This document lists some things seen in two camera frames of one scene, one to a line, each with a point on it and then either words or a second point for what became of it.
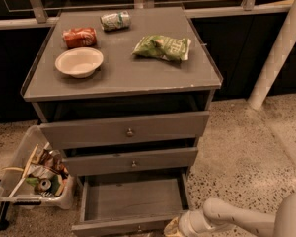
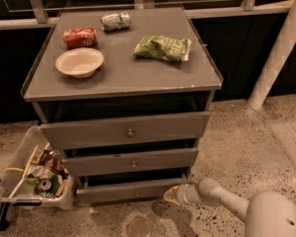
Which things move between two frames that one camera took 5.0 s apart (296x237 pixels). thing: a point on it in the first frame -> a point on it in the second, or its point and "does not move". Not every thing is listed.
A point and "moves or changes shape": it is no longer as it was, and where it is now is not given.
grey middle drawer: [126, 162] does not move
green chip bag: [167, 47] does not move
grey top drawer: [77, 133] does not move
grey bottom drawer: [129, 204] moves or changes shape
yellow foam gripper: [185, 223] -> [184, 195]
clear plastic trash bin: [38, 177] does not move
